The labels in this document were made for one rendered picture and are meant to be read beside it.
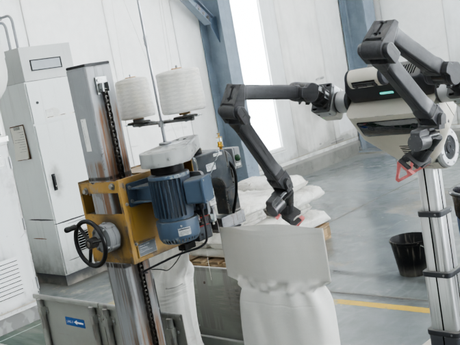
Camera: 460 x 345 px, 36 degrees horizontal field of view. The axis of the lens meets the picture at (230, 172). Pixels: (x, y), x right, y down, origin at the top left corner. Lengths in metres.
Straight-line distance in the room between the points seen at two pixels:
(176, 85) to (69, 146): 4.14
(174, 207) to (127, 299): 0.43
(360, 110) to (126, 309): 1.18
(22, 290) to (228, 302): 2.43
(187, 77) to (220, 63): 6.25
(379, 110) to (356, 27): 8.62
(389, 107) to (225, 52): 6.07
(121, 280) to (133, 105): 0.66
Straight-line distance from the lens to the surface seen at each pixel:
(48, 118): 6.51
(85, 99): 2.58
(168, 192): 2.46
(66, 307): 3.50
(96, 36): 7.72
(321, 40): 10.84
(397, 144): 2.85
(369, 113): 2.78
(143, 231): 2.61
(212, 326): 3.57
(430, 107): 2.39
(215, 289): 3.46
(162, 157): 2.42
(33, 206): 6.72
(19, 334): 4.34
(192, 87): 2.54
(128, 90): 2.73
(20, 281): 5.53
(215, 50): 8.80
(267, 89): 2.65
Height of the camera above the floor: 1.65
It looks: 8 degrees down
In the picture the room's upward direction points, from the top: 10 degrees counter-clockwise
